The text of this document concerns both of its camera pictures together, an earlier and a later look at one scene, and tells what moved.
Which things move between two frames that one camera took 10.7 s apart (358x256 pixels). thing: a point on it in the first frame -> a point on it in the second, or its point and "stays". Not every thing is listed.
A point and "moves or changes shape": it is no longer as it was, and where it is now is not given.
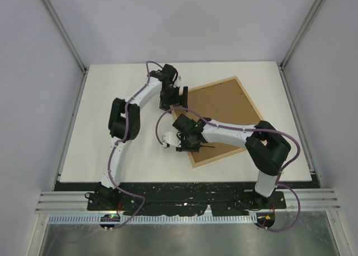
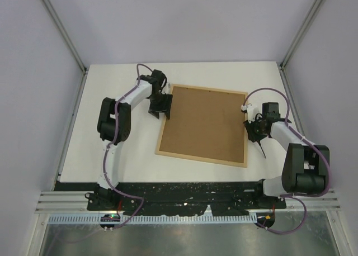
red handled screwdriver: x=208 y=146 moves or changes shape
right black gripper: x=195 y=148 -> x=253 y=137
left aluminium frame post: x=62 y=31 stays
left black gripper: x=178 y=100 -> x=165 y=108
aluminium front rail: x=312 y=199 stays
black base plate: x=149 y=198 stays
